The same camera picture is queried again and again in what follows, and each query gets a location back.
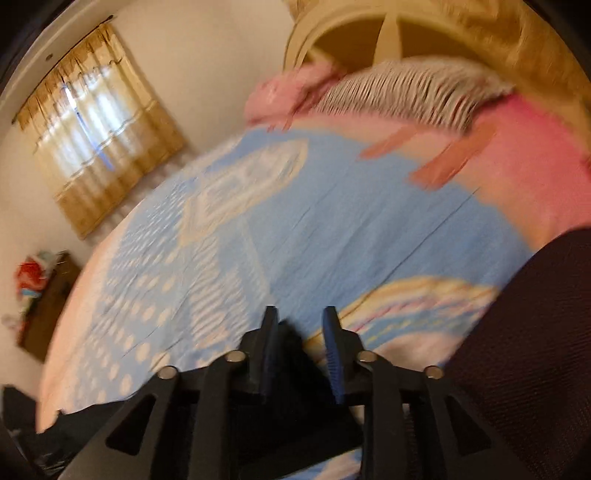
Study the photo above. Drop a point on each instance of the dark maroon cloth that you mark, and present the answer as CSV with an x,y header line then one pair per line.
x,y
531,346

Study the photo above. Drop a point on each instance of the pink pillow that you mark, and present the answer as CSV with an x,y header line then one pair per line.
x,y
277,97

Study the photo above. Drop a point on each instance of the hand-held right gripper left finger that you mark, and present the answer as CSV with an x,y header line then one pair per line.
x,y
270,355

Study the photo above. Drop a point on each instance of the bed with pink dotted cover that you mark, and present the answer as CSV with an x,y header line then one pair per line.
x,y
346,230

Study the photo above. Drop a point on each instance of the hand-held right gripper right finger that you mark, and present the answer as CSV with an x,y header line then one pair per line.
x,y
333,360

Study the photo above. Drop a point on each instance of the pile of red gift bags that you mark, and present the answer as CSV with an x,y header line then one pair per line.
x,y
30,277

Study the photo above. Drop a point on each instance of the black pants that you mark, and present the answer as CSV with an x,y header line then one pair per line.
x,y
309,415

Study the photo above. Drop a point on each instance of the brown wooden desk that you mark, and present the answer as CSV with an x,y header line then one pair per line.
x,y
46,314

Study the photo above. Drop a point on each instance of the beige patterned curtain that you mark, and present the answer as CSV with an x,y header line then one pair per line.
x,y
106,152

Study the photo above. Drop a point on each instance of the beige headboard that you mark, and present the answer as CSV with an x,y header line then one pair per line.
x,y
392,27

